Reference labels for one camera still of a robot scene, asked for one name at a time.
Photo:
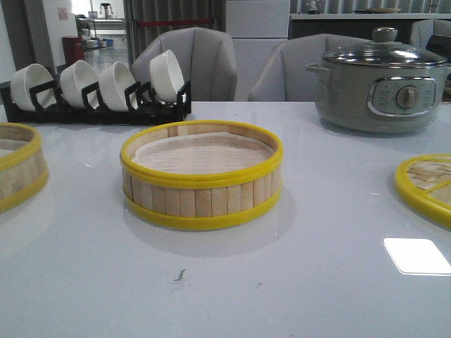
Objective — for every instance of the grey chair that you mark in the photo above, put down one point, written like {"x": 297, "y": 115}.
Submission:
{"x": 284, "y": 76}
{"x": 423, "y": 30}
{"x": 206, "y": 58}

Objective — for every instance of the white bowl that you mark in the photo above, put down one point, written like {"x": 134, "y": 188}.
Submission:
{"x": 25, "y": 78}
{"x": 73, "y": 79}
{"x": 113, "y": 81}
{"x": 166, "y": 76}

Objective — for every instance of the far right grey chair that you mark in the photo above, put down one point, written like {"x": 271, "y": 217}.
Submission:
{"x": 423, "y": 30}

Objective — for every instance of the white cabinet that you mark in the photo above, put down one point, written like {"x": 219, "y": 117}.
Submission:
{"x": 256, "y": 27}

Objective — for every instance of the white steamer liner paper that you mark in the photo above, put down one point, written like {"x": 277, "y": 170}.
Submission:
{"x": 203, "y": 154}

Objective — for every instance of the bamboo steamer tier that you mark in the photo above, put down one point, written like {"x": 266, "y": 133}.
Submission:
{"x": 24, "y": 169}
{"x": 201, "y": 202}

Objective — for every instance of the left grey chair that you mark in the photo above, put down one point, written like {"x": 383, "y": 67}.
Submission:
{"x": 206, "y": 58}

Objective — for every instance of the glass pot lid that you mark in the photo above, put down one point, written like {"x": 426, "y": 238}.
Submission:
{"x": 383, "y": 50}

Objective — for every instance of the grey electric cooking pot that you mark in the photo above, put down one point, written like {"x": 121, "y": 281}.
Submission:
{"x": 378, "y": 99}

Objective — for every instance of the red bin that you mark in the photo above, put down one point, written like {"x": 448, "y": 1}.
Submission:
{"x": 73, "y": 49}

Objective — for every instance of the woven bamboo steamer lid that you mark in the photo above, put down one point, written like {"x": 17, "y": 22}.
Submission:
{"x": 423, "y": 182}

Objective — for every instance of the black bowl rack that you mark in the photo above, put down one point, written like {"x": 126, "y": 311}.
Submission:
{"x": 142, "y": 108}

